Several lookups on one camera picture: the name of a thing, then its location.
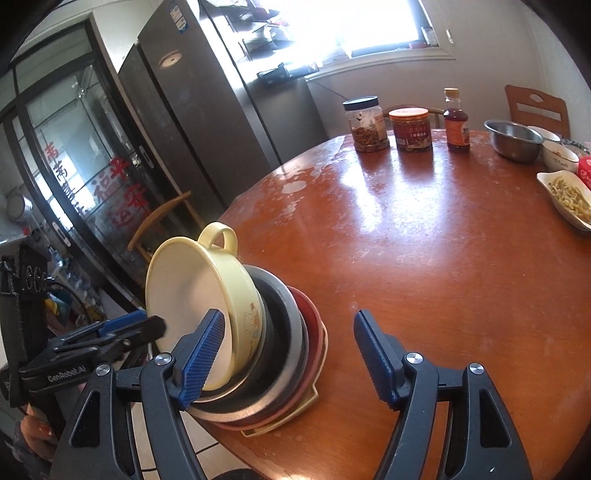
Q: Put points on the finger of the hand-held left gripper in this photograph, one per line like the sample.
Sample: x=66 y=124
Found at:
x=150 y=328
x=124 y=321

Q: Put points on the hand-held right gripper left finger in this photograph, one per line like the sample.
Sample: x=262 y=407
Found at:
x=203 y=355

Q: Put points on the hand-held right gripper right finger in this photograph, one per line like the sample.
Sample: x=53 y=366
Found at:
x=376 y=360

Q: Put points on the pink plastic plate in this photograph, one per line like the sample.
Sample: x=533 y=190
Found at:
x=315 y=332

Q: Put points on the deep steel bowl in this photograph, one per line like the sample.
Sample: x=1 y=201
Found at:
x=268 y=316

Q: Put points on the wide steel basin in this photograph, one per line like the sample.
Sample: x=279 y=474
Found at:
x=288 y=353

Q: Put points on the yellow shell-shaped plate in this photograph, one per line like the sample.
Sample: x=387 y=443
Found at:
x=295 y=417

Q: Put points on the person's left hand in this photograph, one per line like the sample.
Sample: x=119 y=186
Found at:
x=39 y=436

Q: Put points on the round back wooden chair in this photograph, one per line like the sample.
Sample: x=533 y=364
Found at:
x=436 y=115
x=161 y=217

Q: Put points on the glass door with red characters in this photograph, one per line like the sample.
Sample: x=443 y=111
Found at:
x=69 y=161

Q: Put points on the clear jar with dark lid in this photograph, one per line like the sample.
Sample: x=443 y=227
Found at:
x=367 y=129

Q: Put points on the red labelled jar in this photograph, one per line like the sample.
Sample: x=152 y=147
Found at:
x=411 y=131

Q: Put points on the white oblong plate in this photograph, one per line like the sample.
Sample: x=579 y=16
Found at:
x=554 y=203

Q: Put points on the grey refrigerator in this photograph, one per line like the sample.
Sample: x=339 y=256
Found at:
x=207 y=92

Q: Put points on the brown sauce bottle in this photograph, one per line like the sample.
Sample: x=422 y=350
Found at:
x=457 y=129

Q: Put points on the yellow noodles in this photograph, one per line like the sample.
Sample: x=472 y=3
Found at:
x=570 y=194

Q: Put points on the small steel bowl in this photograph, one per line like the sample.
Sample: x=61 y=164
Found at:
x=512 y=141

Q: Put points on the printed white ceramic bowl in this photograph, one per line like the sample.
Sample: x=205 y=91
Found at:
x=561 y=159

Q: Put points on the red tissue pack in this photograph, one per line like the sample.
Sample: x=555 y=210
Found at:
x=585 y=173

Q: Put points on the plain white ceramic bowl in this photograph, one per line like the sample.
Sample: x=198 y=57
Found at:
x=547 y=134

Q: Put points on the black electronic box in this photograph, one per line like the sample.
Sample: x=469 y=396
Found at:
x=286 y=74

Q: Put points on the wooden chair with carved back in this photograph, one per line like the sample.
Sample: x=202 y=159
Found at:
x=538 y=110

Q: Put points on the window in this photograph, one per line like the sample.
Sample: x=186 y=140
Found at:
x=378 y=23

